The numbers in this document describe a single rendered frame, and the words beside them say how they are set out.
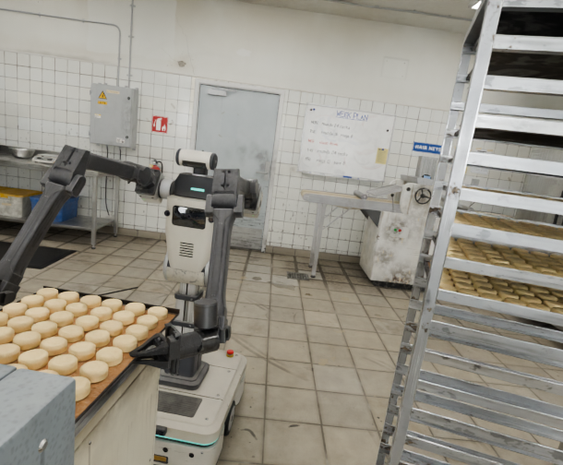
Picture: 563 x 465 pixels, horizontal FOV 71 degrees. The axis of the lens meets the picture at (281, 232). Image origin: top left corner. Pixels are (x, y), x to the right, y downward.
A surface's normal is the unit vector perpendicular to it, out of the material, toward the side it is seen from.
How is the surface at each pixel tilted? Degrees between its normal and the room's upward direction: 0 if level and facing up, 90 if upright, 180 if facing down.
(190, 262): 90
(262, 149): 90
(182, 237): 90
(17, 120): 90
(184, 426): 31
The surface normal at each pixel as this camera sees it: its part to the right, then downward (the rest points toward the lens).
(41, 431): 0.99, 0.15
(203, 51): 0.01, 0.21
